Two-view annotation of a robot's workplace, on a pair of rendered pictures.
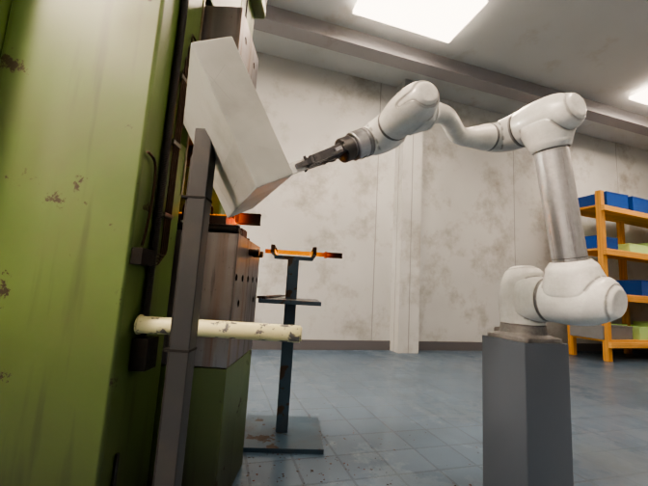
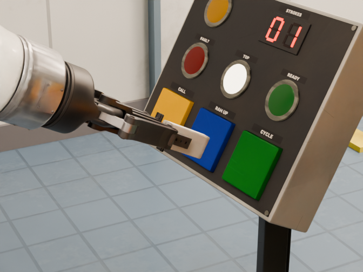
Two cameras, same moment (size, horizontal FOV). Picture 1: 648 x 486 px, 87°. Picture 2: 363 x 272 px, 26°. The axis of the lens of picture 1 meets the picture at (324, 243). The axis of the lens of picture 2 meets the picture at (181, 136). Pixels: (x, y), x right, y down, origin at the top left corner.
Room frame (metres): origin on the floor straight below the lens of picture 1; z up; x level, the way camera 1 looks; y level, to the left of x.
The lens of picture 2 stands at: (1.79, -0.07, 1.47)
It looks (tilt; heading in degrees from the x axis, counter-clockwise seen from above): 24 degrees down; 170
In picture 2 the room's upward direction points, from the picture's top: straight up
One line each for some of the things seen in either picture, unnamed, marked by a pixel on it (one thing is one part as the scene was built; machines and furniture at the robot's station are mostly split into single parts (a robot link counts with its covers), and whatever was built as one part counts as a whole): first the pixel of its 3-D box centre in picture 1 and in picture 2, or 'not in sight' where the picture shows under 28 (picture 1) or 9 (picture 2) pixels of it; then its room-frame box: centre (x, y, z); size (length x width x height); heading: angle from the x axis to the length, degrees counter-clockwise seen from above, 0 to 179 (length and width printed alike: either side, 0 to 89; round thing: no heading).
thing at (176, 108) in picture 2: not in sight; (170, 117); (0.69, 0.12, 1.01); 0.07 x 0.05 x 0.07; 24
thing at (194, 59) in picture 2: not in sight; (194, 60); (0.67, 0.16, 1.09); 0.05 x 0.03 x 0.04; 179
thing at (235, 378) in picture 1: (160, 418); not in sight; (1.35, 0.57, 0.23); 0.56 x 0.38 x 0.47; 89
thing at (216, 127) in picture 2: not in sight; (209, 140); (0.78, 0.16, 1.01); 0.07 x 0.05 x 0.07; 24
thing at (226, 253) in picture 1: (175, 293); not in sight; (1.35, 0.57, 0.69); 0.56 x 0.38 x 0.45; 89
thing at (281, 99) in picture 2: not in sight; (281, 100); (0.85, 0.24, 1.09); 0.05 x 0.03 x 0.04; 179
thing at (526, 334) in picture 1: (518, 331); not in sight; (1.33, -0.76, 0.63); 0.22 x 0.18 x 0.06; 17
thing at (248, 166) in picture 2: not in sight; (253, 165); (0.87, 0.20, 1.01); 0.07 x 0.05 x 0.07; 24
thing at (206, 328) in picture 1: (220, 329); not in sight; (0.94, 0.27, 0.62); 0.44 x 0.05 x 0.05; 89
